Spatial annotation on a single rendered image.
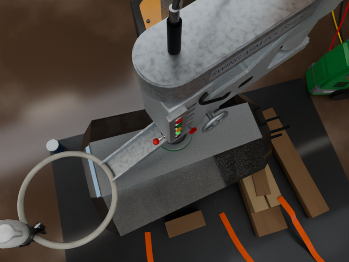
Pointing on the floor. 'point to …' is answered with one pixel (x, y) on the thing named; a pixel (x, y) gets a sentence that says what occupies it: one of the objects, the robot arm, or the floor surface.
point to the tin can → (54, 146)
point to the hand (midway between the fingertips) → (38, 234)
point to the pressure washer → (331, 74)
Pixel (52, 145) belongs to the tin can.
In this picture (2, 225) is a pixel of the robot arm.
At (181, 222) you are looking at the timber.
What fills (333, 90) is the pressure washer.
